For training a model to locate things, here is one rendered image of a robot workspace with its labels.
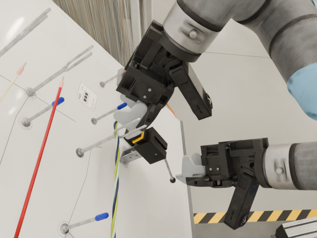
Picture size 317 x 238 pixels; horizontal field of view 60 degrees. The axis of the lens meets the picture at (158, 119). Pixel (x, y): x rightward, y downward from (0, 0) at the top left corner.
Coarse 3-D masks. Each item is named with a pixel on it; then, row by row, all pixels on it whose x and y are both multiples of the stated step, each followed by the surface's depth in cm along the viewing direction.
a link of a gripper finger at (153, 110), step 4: (164, 96) 44; (160, 100) 44; (164, 100) 44; (152, 104) 44; (156, 104) 44; (160, 104) 43; (148, 108) 45; (152, 108) 44; (156, 108) 44; (160, 108) 44; (148, 112) 44; (152, 112) 44; (156, 112) 44; (144, 116) 46; (148, 116) 44; (152, 116) 44; (156, 116) 44; (144, 120) 46; (148, 120) 45; (152, 120) 45; (140, 124) 47; (144, 124) 46; (148, 124) 46; (144, 128) 47
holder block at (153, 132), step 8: (152, 128) 55; (152, 136) 53; (160, 136) 56; (136, 144) 54; (144, 144) 53; (152, 144) 52; (160, 144) 56; (144, 152) 54; (152, 152) 54; (160, 152) 54; (152, 160) 55; (160, 160) 55
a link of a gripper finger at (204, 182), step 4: (208, 176) 54; (188, 180) 56; (192, 180) 55; (196, 180) 53; (200, 180) 52; (204, 180) 52; (208, 180) 52; (212, 180) 52; (216, 180) 51; (220, 180) 51; (188, 184) 55; (192, 184) 54; (196, 184) 53; (200, 184) 52; (204, 184) 52; (208, 184) 51; (212, 184) 50; (216, 184) 51; (220, 184) 51
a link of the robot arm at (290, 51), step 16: (304, 16) 32; (288, 32) 32; (304, 32) 31; (272, 48) 34; (288, 48) 31; (304, 48) 30; (288, 64) 31; (304, 64) 29; (288, 80) 31; (304, 80) 29; (304, 96) 29; (304, 112) 30
